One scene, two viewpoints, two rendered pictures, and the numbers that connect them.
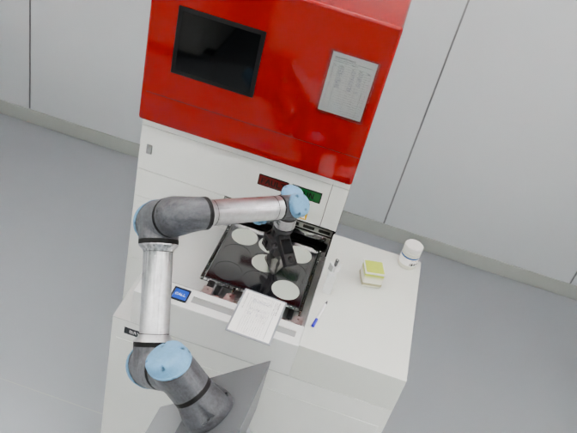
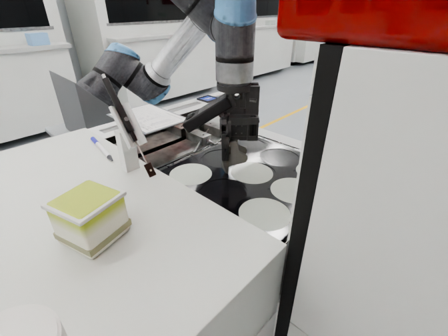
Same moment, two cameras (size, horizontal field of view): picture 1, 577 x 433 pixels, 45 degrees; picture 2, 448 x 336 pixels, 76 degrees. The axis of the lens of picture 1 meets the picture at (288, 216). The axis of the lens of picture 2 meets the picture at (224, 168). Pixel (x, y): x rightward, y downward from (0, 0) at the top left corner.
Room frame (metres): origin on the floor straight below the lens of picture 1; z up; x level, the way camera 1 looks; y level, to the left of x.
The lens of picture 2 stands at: (2.28, -0.46, 1.25)
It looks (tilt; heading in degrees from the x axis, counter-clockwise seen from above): 30 degrees down; 129
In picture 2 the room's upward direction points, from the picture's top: straight up
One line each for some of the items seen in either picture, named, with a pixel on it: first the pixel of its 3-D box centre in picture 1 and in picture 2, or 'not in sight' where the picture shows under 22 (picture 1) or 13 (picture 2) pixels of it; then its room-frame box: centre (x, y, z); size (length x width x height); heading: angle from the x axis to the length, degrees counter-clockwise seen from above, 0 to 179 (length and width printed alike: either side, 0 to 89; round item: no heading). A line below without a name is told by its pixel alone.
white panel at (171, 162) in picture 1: (238, 188); (395, 127); (2.21, 0.21, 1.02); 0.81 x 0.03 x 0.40; 86
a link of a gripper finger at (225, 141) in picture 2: not in sight; (225, 141); (1.93, -0.02, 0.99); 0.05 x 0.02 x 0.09; 129
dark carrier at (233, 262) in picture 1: (264, 262); (254, 173); (1.97, 0.04, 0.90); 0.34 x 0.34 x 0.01; 86
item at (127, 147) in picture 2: (331, 274); (130, 141); (1.85, -0.20, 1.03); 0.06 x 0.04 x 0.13; 176
